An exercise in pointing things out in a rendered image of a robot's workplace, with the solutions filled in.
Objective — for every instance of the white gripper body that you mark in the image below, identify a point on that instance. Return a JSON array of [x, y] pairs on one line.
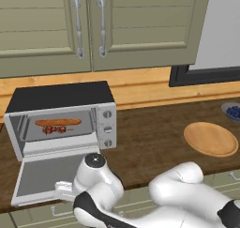
[[64, 190]]

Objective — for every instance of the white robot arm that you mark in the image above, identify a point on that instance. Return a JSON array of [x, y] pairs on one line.
[[178, 197]]

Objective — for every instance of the toaster oven glass door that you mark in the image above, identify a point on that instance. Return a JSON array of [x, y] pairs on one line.
[[47, 175]]

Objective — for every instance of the red kebab skewer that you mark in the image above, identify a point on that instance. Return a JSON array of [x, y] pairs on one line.
[[53, 130]]

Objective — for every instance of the silver toaster oven knob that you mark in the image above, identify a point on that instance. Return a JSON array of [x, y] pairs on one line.
[[107, 114], [108, 129], [108, 142]]

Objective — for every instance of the brown baguette bread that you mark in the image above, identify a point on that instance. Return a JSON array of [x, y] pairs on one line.
[[57, 122]]

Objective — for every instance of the silver black toaster oven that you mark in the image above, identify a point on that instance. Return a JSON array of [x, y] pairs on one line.
[[59, 95]]

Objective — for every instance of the olive green cupboard door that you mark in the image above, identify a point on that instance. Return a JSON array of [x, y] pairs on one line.
[[34, 25], [146, 22]]

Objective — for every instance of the olive green drawer front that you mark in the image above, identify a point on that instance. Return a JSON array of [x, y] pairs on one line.
[[34, 217], [137, 202], [226, 183]]

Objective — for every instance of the round wooden board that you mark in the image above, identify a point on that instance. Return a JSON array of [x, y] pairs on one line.
[[211, 139]]

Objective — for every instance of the grey bowl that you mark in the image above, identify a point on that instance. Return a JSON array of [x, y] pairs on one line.
[[225, 113]]

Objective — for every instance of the blueberries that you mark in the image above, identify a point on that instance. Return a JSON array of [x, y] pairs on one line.
[[234, 112]]

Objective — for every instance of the black framed window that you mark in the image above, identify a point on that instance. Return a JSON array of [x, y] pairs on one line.
[[215, 28]]

